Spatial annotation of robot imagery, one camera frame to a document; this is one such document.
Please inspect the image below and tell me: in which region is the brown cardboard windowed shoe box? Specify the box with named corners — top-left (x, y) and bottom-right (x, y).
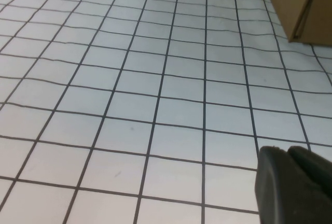
top-left (259, 0), bottom-right (332, 46)

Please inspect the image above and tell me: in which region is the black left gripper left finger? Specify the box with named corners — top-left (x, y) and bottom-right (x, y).
top-left (254, 145), bottom-right (332, 224)

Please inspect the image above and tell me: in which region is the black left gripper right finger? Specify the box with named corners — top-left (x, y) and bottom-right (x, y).
top-left (287, 146), bottom-right (332, 199)

